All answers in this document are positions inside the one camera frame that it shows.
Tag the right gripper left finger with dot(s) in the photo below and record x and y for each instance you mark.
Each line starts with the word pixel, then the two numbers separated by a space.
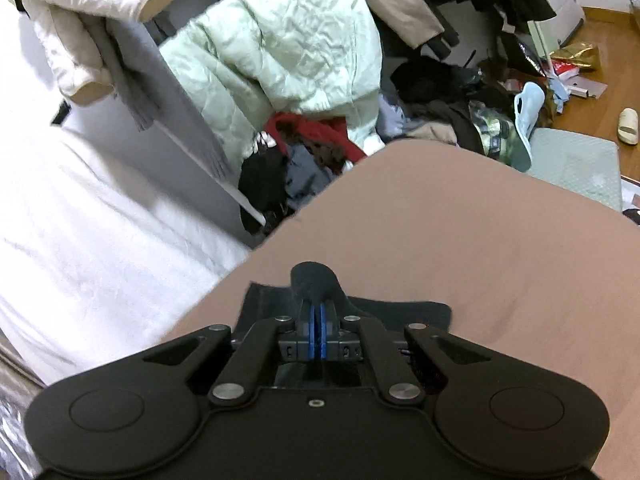
pixel 278 352

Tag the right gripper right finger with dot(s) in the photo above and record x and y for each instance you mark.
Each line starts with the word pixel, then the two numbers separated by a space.
pixel 367 354

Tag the black knit garment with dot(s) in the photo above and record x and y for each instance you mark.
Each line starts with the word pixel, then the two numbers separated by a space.
pixel 317 351

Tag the red garment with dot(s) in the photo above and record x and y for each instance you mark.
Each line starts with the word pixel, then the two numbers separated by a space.
pixel 329 132

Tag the white quilted blanket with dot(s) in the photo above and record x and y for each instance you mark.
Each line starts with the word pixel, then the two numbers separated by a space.
pixel 97 262

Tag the brown bed sheet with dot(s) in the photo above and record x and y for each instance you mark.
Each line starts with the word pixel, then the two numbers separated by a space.
pixel 528 269

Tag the camouflage garment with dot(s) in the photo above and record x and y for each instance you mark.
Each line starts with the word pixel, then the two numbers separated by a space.
pixel 497 133

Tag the light green quilted jacket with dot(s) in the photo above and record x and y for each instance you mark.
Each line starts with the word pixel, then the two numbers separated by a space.
pixel 241 61

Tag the light blue slipper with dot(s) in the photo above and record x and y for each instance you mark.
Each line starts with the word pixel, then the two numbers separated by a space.
pixel 527 105

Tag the light green mat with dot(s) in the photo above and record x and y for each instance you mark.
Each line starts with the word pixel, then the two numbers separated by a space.
pixel 582 164

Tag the grey scarf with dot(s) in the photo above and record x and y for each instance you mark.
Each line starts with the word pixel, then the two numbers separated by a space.
pixel 152 93

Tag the tan coat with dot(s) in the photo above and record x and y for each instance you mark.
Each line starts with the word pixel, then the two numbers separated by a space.
pixel 395 2

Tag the beige slipper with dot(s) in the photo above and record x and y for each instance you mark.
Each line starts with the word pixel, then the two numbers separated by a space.
pixel 628 127

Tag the cream puffer jacket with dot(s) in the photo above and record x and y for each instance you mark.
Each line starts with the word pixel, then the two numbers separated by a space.
pixel 76 63

